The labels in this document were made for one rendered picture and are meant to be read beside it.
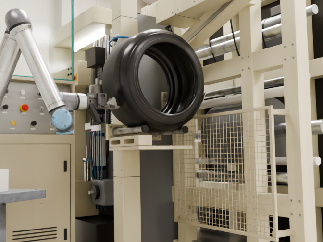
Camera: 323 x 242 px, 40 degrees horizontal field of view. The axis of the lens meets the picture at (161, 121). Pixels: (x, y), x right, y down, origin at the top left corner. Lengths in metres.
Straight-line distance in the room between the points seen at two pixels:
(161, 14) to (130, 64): 0.68
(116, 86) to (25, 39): 0.54
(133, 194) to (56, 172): 0.53
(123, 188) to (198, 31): 1.10
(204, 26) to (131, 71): 0.65
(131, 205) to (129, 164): 0.25
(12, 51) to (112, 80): 0.54
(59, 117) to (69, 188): 0.98
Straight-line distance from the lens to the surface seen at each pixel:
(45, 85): 2.18
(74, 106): 2.32
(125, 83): 2.39
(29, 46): 2.24
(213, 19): 2.76
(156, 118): 2.44
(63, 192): 3.01
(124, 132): 2.61
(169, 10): 2.92
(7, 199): 2.03
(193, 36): 2.89
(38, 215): 2.96
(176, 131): 2.64
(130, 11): 2.98
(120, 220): 2.85
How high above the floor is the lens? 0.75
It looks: 4 degrees up
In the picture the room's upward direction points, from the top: 1 degrees counter-clockwise
